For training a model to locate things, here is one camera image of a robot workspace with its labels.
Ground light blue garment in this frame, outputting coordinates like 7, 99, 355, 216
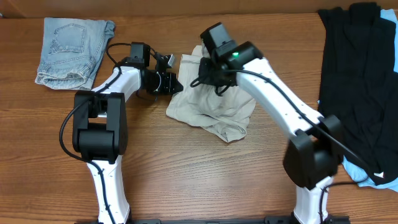
341, 8, 398, 193

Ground black garment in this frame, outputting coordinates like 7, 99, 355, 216
318, 2, 397, 185

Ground beige khaki shorts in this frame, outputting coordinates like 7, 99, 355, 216
166, 45, 256, 142

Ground folded light blue denim shorts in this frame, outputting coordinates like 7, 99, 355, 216
35, 17, 116, 90

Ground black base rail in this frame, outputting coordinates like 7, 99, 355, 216
75, 216, 351, 224

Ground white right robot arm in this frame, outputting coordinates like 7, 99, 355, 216
192, 40, 349, 223

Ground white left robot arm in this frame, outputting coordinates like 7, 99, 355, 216
72, 53, 183, 223

